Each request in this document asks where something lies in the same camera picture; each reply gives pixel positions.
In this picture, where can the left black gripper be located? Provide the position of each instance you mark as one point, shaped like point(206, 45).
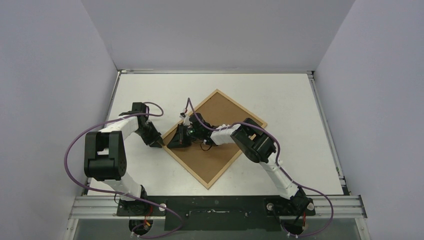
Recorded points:
point(155, 141)

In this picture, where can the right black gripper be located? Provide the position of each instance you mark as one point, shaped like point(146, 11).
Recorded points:
point(188, 133)

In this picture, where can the brown backing board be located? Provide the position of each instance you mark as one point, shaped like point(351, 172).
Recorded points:
point(205, 162)

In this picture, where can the wooden picture frame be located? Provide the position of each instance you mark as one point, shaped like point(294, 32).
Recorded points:
point(185, 159)

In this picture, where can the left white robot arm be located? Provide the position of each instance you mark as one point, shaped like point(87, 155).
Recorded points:
point(105, 155)

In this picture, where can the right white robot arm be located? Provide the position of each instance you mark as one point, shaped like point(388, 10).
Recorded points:
point(254, 142)

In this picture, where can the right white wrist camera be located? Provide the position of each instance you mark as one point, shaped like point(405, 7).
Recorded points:
point(185, 117)

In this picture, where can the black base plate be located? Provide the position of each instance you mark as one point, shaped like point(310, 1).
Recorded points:
point(221, 213)

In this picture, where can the aluminium rail front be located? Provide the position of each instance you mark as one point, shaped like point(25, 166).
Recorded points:
point(94, 207)

